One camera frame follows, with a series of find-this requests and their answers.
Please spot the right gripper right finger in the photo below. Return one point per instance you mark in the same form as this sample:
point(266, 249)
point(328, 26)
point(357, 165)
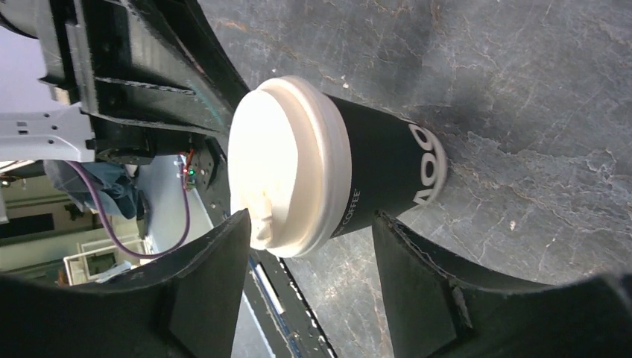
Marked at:
point(439, 304)

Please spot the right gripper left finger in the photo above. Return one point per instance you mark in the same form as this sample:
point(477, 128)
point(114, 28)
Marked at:
point(183, 304)

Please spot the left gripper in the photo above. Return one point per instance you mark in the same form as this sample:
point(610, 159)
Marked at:
point(134, 64)

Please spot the black paper coffee cup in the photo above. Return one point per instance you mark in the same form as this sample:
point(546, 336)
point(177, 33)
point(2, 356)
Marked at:
point(396, 165)

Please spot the white cup lid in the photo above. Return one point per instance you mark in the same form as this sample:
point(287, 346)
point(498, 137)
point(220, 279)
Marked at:
point(289, 164)

